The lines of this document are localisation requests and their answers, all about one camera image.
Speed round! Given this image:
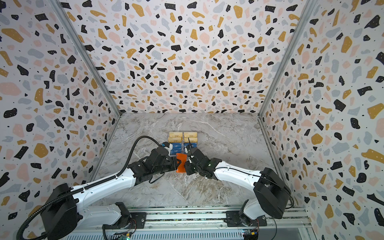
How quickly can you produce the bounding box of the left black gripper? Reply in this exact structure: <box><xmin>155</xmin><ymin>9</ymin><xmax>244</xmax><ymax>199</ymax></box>
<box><xmin>155</xmin><ymin>155</ymin><xmax>185</xmax><ymax>176</ymax></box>

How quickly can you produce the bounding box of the orange card holder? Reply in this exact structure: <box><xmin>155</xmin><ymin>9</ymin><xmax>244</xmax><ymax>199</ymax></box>
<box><xmin>176</xmin><ymin>153</ymin><xmax>188</xmax><ymax>173</ymax></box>

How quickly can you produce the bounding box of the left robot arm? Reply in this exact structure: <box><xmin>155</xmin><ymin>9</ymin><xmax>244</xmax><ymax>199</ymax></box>
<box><xmin>41</xmin><ymin>146</ymin><xmax>182</xmax><ymax>240</ymax></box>

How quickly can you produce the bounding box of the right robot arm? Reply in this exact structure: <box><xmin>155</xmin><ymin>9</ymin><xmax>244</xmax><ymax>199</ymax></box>
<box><xmin>185</xmin><ymin>146</ymin><xmax>291</xmax><ymax>226</ymax></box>

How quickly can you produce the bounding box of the blue card front left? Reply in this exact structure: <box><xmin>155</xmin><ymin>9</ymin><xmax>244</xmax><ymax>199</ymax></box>
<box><xmin>170</xmin><ymin>149</ymin><xmax>182</xmax><ymax>156</ymax></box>

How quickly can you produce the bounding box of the blue card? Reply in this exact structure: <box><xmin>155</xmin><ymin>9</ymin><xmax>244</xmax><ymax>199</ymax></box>
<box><xmin>184</xmin><ymin>143</ymin><xmax>197</xmax><ymax>149</ymax></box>
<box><xmin>170</xmin><ymin>149</ymin><xmax>182</xmax><ymax>156</ymax></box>
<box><xmin>172</xmin><ymin>143</ymin><xmax>182</xmax><ymax>149</ymax></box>

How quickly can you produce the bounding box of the gold card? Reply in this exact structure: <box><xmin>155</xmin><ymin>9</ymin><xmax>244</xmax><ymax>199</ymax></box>
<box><xmin>168</xmin><ymin>137</ymin><xmax>183</xmax><ymax>144</ymax></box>
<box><xmin>169</xmin><ymin>132</ymin><xmax>183</xmax><ymax>138</ymax></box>
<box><xmin>184</xmin><ymin>137</ymin><xmax>198</xmax><ymax>143</ymax></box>
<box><xmin>184</xmin><ymin>132</ymin><xmax>198</xmax><ymax>138</ymax></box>

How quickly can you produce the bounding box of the gold card back left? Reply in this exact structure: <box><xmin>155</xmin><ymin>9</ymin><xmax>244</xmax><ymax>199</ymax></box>
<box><xmin>169</xmin><ymin>132</ymin><xmax>183</xmax><ymax>138</ymax></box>

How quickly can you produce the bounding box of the gold card back right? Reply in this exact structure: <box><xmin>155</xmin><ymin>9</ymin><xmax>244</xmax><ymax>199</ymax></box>
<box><xmin>184</xmin><ymin>132</ymin><xmax>198</xmax><ymax>138</ymax></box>

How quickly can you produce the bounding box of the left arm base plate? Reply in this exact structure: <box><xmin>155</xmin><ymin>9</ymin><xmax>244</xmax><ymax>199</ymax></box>
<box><xmin>119</xmin><ymin>212</ymin><xmax>147</xmax><ymax>231</ymax></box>

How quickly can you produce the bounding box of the left black corrugated cable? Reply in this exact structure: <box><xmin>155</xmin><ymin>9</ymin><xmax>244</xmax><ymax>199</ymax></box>
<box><xmin>16</xmin><ymin>135</ymin><xmax>163</xmax><ymax>240</ymax></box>

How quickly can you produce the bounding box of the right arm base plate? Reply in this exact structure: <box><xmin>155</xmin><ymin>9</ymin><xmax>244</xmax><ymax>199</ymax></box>
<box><xmin>224</xmin><ymin>211</ymin><xmax>267</xmax><ymax>228</ymax></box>

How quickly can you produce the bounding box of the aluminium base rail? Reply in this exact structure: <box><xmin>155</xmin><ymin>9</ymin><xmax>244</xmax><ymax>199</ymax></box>
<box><xmin>65</xmin><ymin>206</ymin><xmax>316</xmax><ymax>240</ymax></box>

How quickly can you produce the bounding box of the left aluminium corner post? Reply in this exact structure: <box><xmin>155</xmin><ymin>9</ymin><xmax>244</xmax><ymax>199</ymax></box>
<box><xmin>48</xmin><ymin>1</ymin><xmax>122</xmax><ymax>118</ymax></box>

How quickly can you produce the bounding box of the aluminium corner post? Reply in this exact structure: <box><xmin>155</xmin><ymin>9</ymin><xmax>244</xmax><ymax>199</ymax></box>
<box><xmin>258</xmin><ymin>0</ymin><xmax>318</xmax><ymax>118</ymax></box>
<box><xmin>48</xmin><ymin>1</ymin><xmax>122</xmax><ymax>118</ymax></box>

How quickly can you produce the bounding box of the right aluminium corner post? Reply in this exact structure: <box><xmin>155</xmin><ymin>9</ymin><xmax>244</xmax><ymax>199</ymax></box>
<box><xmin>258</xmin><ymin>0</ymin><xmax>318</xmax><ymax>118</ymax></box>

